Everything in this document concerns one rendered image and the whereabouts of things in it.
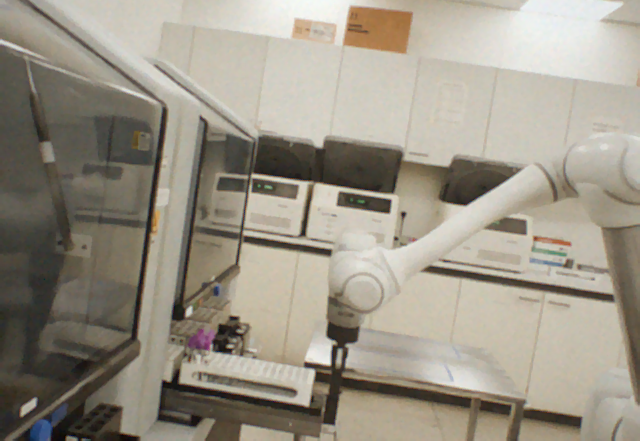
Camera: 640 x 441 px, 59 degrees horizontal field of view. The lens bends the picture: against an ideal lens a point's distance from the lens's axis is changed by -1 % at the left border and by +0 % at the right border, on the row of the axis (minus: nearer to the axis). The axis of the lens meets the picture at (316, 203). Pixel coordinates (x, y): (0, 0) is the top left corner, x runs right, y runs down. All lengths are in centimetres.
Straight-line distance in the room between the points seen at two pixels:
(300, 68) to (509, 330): 216
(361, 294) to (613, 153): 53
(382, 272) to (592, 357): 302
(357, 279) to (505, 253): 271
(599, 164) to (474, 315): 264
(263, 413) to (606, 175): 85
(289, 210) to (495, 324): 146
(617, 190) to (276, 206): 268
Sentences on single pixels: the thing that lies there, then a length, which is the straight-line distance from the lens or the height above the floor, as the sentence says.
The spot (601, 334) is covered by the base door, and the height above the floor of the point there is 61.
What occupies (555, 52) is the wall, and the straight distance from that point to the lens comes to 453.
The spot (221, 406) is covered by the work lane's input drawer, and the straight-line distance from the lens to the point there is 134.
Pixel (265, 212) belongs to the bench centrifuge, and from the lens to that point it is 363.
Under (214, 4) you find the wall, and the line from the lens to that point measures 452.
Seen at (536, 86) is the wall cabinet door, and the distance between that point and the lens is 408.
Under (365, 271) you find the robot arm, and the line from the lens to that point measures 107.
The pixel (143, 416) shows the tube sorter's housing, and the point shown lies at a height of 79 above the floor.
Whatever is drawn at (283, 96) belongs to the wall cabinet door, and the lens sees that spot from 393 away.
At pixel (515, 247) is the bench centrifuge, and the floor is 106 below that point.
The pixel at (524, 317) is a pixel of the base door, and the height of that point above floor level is 64.
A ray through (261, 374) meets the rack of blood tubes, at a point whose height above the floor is 86.
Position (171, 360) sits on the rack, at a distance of 136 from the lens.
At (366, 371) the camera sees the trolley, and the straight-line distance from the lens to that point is 161.
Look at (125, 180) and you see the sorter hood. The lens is 88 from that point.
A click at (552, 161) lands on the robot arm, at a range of 136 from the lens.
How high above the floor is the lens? 133
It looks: 3 degrees down
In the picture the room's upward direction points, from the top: 9 degrees clockwise
